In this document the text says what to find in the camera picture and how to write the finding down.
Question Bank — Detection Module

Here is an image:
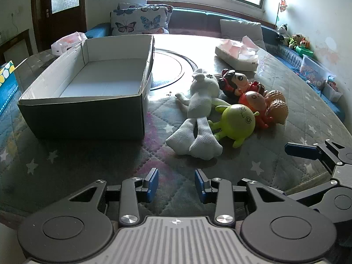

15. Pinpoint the brown peanut toy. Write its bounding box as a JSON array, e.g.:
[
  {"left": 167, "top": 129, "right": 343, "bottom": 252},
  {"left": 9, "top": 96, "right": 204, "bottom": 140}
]
[{"left": 265, "top": 89, "right": 289, "bottom": 125}]

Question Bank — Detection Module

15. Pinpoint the green alien toy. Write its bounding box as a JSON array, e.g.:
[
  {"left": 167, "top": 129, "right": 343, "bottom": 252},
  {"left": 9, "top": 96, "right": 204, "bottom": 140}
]
[{"left": 208, "top": 104, "right": 260, "bottom": 148}]

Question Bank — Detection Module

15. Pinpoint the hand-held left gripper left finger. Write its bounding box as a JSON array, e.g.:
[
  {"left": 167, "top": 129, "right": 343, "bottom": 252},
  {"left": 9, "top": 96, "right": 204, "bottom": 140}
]
[{"left": 59, "top": 168, "right": 160, "bottom": 227}]

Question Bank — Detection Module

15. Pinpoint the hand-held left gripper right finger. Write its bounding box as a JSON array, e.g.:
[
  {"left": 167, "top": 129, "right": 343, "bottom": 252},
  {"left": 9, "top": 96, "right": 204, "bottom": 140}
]
[{"left": 194, "top": 168, "right": 292, "bottom": 227}]

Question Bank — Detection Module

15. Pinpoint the small brown plush toy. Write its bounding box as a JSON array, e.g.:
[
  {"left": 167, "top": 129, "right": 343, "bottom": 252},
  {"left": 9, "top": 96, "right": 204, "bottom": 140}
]
[{"left": 288, "top": 33, "right": 302, "bottom": 50}]

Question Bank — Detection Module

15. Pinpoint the dark wooden door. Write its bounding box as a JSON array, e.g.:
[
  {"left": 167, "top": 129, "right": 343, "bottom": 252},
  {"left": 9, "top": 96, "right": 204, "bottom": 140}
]
[{"left": 31, "top": 0, "right": 87, "bottom": 53}]

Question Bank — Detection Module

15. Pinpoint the butterfly print pillow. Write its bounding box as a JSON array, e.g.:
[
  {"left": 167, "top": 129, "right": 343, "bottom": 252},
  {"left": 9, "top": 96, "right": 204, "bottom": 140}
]
[
  {"left": 110, "top": 6, "right": 169, "bottom": 36},
  {"left": 118, "top": 2, "right": 174, "bottom": 15}
]

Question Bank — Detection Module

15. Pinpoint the clear plastic storage container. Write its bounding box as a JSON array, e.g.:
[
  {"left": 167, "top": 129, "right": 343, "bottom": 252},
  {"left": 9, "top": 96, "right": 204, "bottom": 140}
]
[{"left": 300, "top": 54, "right": 336, "bottom": 90}]

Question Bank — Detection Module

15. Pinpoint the orange-headed red doll toy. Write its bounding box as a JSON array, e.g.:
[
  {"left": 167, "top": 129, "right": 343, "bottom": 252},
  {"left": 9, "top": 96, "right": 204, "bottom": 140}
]
[{"left": 238, "top": 91, "right": 271, "bottom": 129}]

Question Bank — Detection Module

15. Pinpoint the white and pink tissue pack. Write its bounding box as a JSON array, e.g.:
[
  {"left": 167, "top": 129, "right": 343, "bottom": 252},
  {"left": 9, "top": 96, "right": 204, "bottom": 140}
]
[{"left": 214, "top": 36, "right": 260, "bottom": 72}]

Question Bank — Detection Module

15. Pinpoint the dark wooden frame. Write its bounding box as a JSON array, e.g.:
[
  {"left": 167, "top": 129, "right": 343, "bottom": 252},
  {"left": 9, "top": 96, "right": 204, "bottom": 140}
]
[{"left": 0, "top": 29, "right": 31, "bottom": 66}]

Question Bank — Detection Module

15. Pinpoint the blue box with yellow dots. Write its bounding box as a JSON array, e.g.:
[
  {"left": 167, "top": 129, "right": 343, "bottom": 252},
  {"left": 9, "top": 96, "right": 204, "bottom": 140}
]
[{"left": 0, "top": 60, "right": 20, "bottom": 116}]

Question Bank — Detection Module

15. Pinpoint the black-haired red doll toy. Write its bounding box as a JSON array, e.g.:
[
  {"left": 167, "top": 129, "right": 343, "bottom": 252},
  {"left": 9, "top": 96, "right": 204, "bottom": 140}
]
[{"left": 218, "top": 69, "right": 266, "bottom": 99}]

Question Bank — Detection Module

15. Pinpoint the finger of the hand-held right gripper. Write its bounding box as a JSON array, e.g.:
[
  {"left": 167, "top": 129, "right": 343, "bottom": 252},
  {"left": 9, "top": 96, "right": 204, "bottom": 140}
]
[
  {"left": 284, "top": 139, "right": 352, "bottom": 172},
  {"left": 286, "top": 180, "right": 339, "bottom": 212}
]

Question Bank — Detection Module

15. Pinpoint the round table turntable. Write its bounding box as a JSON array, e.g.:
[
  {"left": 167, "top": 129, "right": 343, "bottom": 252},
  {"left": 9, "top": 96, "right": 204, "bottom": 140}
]
[{"left": 150, "top": 50, "right": 186, "bottom": 90}]

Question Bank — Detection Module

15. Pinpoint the grey pillow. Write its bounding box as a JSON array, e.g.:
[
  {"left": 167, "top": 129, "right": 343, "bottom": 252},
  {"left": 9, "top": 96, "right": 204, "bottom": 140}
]
[{"left": 219, "top": 19, "right": 267, "bottom": 50}]

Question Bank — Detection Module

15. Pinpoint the white plastic bag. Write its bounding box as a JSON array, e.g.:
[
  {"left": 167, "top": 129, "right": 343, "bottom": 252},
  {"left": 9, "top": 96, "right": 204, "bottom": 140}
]
[{"left": 51, "top": 31, "right": 88, "bottom": 56}]

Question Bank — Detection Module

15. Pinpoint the white plush rabbit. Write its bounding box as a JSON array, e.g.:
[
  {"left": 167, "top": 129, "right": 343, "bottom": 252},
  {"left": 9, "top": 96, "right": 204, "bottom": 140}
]
[{"left": 166, "top": 69, "right": 231, "bottom": 160}]

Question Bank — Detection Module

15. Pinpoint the cardboard box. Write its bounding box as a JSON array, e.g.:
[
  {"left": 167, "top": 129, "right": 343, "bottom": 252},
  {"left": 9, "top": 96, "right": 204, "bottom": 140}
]
[{"left": 18, "top": 35, "right": 155, "bottom": 141}]

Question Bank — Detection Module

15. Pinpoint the flower pinwheel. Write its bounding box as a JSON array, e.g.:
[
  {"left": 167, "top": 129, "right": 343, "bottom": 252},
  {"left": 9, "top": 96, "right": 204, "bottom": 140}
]
[{"left": 275, "top": 0, "right": 288, "bottom": 29}]

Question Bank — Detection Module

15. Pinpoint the blue cushioned bench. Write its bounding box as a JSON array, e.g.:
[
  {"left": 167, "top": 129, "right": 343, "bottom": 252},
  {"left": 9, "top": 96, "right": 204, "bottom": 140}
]
[{"left": 85, "top": 7, "right": 346, "bottom": 121}]

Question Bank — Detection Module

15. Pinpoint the small clear plastic box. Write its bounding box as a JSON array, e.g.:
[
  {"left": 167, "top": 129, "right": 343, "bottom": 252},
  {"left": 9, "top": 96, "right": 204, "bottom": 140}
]
[{"left": 323, "top": 79, "right": 343, "bottom": 103}]

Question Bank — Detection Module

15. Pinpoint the black and white plush cow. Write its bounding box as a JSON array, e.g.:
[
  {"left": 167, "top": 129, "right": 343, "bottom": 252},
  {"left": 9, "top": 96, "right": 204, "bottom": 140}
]
[{"left": 276, "top": 23, "right": 291, "bottom": 44}]

